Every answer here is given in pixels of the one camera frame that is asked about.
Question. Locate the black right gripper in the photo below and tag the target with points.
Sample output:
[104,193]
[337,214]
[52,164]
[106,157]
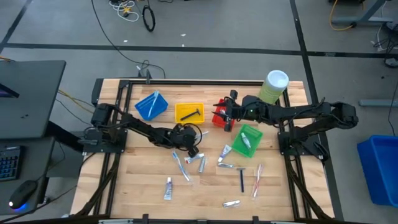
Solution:
[237,112]

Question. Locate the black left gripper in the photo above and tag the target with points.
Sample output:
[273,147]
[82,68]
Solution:
[182,135]

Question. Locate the blue toothbrush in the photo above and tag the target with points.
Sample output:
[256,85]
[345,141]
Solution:
[204,133]
[181,166]
[153,105]

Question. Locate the white wrapper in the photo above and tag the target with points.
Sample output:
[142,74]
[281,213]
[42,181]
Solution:
[194,158]

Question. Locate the dark blue disposable razor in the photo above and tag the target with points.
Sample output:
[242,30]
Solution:
[241,180]
[190,115]

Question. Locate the white blue toothpaste tube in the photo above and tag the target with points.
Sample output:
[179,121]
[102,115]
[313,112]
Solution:
[168,189]
[224,153]
[245,140]

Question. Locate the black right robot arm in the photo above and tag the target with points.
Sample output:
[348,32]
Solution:
[295,112]

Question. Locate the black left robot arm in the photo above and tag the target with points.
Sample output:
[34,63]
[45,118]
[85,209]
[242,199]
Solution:
[143,127]

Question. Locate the red plastic basket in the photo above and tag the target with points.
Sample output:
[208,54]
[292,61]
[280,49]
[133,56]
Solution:
[217,122]

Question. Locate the yellow plastic basket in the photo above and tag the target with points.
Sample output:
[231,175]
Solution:
[182,107]

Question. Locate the green plastic basket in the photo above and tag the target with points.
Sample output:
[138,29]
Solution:
[256,133]

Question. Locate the green wipes canister white lid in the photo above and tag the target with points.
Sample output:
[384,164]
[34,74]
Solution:
[273,87]

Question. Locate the blue plastic basket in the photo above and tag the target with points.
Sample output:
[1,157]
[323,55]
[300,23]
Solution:
[143,109]

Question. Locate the grey metal desk foot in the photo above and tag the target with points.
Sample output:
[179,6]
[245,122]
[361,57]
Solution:
[377,103]

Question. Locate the dark grey desk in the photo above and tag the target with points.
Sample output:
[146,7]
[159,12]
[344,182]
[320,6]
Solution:
[31,161]

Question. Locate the large blue plastic bin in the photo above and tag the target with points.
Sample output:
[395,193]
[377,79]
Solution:
[381,168]

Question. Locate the black computer mouse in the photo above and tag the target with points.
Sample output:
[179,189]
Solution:
[23,193]

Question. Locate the backlit black keyboard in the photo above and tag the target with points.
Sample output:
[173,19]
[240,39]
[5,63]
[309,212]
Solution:
[9,163]

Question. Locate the black monitor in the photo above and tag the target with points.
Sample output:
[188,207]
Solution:
[7,91]

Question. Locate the black aluminium table frame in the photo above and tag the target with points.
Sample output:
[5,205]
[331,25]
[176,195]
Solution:
[202,82]

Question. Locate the grey desk leg frame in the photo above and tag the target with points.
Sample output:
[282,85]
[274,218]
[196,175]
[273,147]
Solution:
[367,22]

